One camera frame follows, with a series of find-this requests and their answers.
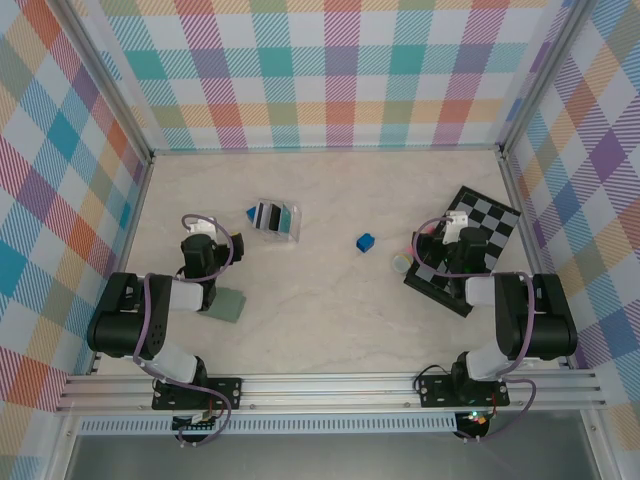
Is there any green card holder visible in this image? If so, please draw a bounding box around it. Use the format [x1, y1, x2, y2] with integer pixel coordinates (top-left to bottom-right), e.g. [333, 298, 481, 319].
[199, 288, 247, 325]

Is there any clear acrylic card stand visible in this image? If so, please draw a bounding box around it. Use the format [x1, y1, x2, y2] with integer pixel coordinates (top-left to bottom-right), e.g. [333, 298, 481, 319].
[245, 198, 303, 245]

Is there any black grey chessboard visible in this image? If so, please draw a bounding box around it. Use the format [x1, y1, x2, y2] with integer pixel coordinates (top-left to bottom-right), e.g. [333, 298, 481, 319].
[403, 185, 521, 318]

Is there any pink toy microphone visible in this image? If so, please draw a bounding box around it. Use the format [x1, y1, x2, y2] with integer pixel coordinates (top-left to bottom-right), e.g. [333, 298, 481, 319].
[392, 238, 417, 274]

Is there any small circuit board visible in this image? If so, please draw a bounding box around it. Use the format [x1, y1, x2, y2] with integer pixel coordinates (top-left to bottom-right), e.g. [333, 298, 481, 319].
[458, 409, 494, 432]
[172, 412, 221, 434]

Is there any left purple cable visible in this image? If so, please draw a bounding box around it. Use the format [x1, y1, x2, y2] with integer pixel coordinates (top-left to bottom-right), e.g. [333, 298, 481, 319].
[132, 213, 239, 449]

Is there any purple cable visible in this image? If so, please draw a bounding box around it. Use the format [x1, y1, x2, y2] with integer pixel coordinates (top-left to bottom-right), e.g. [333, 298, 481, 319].
[132, 213, 239, 449]
[410, 216, 537, 444]

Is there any aluminium side rail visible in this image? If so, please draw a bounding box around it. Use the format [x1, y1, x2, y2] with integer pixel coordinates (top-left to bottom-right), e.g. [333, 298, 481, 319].
[499, 149, 571, 370]
[88, 154, 156, 376]

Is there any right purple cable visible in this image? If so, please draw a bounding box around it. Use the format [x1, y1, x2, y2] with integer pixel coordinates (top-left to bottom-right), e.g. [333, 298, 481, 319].
[410, 216, 537, 444]

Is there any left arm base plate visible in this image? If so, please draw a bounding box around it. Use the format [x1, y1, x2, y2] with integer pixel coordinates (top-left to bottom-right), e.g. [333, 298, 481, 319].
[152, 377, 244, 411]

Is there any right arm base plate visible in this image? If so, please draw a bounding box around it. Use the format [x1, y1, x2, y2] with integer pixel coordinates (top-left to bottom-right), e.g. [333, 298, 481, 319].
[417, 373, 511, 409]

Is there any thin aluminium wall rail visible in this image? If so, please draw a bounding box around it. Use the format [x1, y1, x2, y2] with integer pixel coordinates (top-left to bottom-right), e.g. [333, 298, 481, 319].
[149, 144, 504, 157]

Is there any long aluminium rail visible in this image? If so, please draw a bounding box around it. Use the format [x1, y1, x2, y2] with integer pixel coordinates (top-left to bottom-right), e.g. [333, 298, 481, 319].
[54, 372, 609, 414]

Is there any aluminium frame post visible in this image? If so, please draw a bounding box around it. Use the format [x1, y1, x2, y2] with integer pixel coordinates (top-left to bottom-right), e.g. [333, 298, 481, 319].
[498, 0, 590, 160]
[57, 0, 156, 164]

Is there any slotted white cable duct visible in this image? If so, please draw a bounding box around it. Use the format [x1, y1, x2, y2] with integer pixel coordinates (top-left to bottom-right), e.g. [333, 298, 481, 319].
[79, 413, 459, 435]

